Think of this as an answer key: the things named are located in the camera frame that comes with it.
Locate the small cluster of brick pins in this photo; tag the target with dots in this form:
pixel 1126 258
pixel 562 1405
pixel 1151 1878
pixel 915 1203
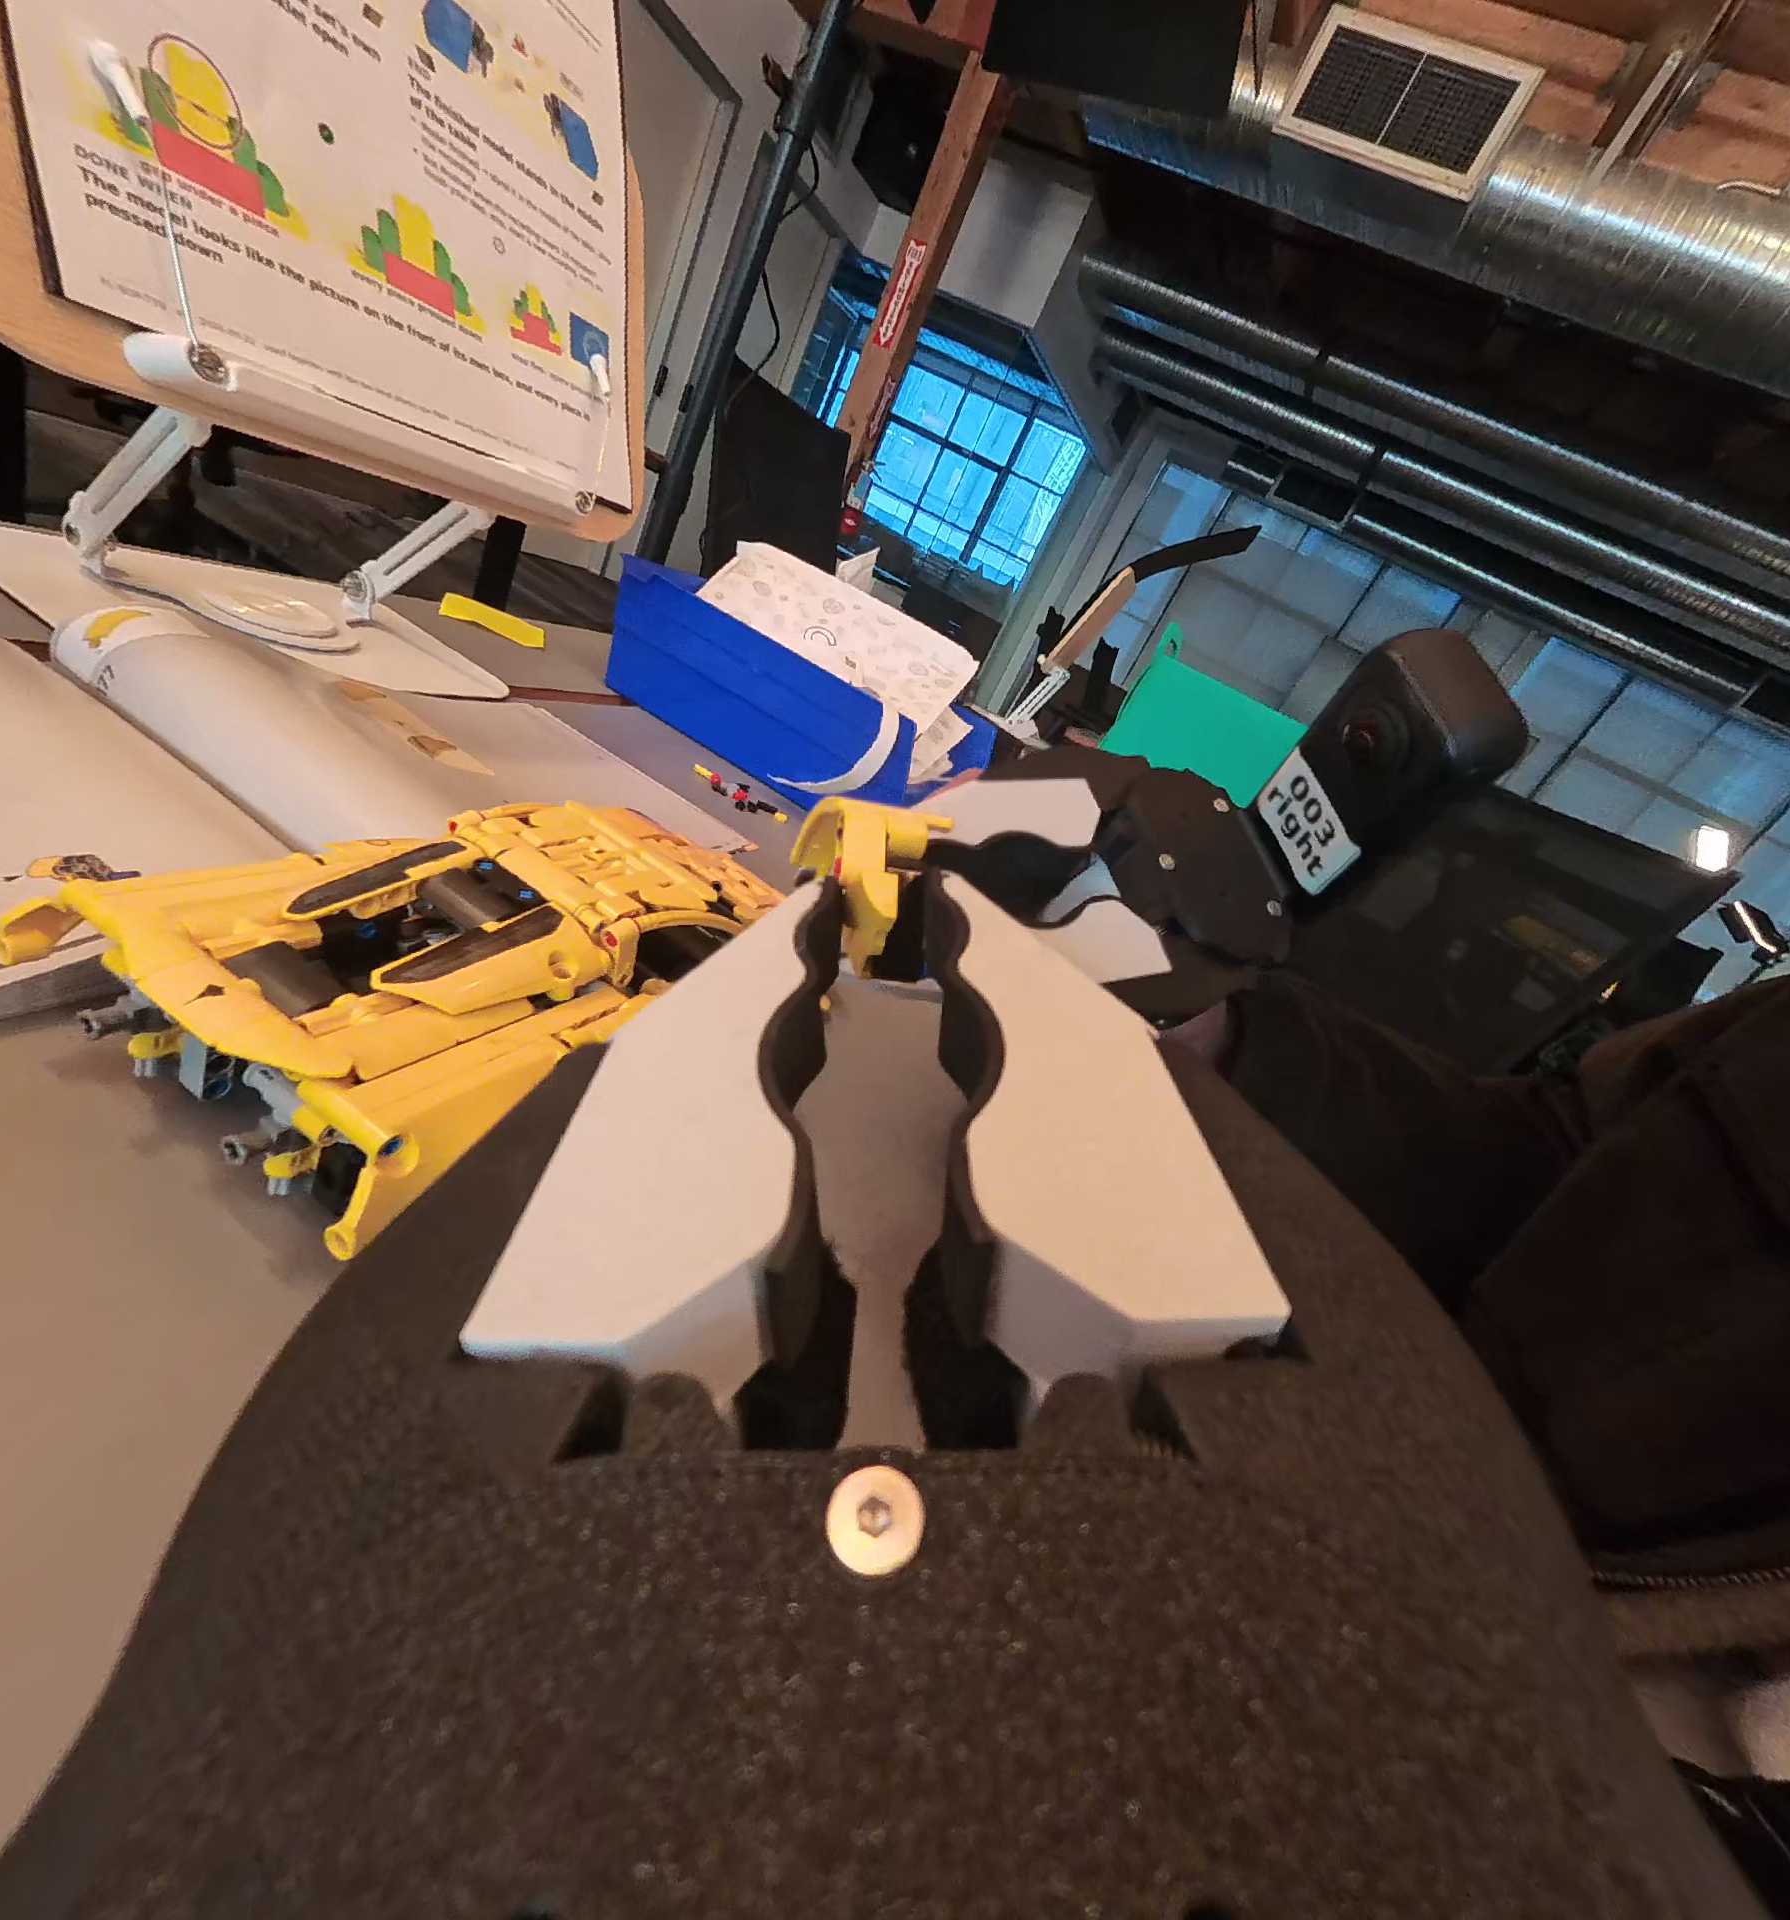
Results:
pixel 738 790

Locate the black metal pole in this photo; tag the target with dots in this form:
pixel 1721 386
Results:
pixel 746 272

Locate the person's right forearm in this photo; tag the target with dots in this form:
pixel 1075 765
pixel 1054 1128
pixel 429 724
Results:
pixel 1391 1110

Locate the wooden post with red label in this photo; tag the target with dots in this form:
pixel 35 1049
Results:
pixel 924 254

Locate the dark fleece-lined jacket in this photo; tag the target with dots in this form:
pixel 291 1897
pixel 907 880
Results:
pixel 1660 1321

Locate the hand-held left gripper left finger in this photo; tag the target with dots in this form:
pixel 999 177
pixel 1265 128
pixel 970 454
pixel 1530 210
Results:
pixel 639 1201

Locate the grey desk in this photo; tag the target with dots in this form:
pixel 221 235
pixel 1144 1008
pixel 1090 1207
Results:
pixel 57 1426

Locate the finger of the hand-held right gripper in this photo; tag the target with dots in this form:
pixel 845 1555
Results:
pixel 1121 945
pixel 1037 808

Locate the gridded window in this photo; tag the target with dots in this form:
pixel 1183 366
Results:
pixel 970 466

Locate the small yellow T-shaped brick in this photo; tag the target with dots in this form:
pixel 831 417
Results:
pixel 873 840

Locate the white patterned paper bag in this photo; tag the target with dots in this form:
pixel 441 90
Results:
pixel 836 630

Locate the black monitor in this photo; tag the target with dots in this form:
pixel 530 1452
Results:
pixel 777 466

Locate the yellow toy brick car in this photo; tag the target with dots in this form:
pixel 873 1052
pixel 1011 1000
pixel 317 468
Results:
pixel 429 1036

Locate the white air vent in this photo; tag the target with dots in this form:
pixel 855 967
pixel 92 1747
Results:
pixel 1414 98

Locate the black hanging panel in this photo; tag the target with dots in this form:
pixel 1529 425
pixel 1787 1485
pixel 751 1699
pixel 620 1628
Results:
pixel 1121 53

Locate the printed instruction sheet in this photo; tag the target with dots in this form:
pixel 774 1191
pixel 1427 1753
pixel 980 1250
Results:
pixel 355 180

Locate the silver ventilation duct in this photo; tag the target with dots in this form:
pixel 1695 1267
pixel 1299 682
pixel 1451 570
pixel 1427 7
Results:
pixel 1660 254

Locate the instruction booklet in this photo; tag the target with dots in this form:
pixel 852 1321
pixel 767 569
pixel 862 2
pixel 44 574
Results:
pixel 160 766

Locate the yellow tape strip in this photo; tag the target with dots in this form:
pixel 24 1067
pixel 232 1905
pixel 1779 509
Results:
pixel 489 619

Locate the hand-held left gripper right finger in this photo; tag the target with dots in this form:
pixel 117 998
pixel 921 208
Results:
pixel 1135 1201

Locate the blue plastic bin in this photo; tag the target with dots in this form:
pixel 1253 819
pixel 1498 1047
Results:
pixel 717 676

